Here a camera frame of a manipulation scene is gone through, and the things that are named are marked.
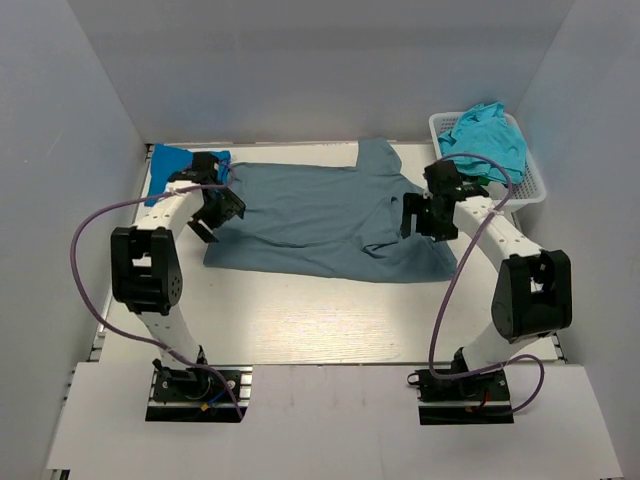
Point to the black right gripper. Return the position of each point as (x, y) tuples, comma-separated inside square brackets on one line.
[(417, 214)]

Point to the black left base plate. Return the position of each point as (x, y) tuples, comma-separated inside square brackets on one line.
[(196, 396)]

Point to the green garment in basket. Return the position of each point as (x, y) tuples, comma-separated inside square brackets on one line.
[(482, 180)]

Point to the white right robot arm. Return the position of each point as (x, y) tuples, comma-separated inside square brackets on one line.
[(533, 293)]

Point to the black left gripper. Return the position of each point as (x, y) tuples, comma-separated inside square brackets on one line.
[(218, 213)]

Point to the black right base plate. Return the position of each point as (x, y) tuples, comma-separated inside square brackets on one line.
[(480, 400)]

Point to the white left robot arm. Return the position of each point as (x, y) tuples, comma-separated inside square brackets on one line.
[(146, 272)]

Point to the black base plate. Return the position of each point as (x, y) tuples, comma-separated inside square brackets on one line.
[(480, 400), (196, 396)]

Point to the grey-blue t shirt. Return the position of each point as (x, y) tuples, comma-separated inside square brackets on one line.
[(333, 222)]

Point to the folded bright blue t shirt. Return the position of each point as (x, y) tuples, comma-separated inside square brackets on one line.
[(175, 170)]

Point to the crumpled turquoise t shirt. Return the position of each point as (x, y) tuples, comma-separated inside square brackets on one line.
[(484, 130)]

